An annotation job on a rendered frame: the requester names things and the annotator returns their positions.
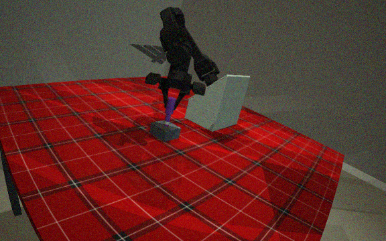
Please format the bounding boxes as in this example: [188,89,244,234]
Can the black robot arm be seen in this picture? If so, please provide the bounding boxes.
[159,7,220,90]

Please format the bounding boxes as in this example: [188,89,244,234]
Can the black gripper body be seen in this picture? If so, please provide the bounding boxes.
[145,64,206,96]

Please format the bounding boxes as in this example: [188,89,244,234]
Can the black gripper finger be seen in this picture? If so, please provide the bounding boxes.
[158,86,169,108]
[174,90,190,110]

